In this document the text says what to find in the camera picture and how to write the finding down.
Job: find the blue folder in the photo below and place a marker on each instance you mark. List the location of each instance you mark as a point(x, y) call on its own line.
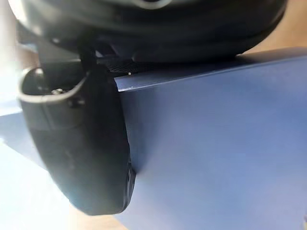
point(204, 143)

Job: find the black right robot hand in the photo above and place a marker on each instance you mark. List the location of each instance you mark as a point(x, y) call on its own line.
point(79, 148)

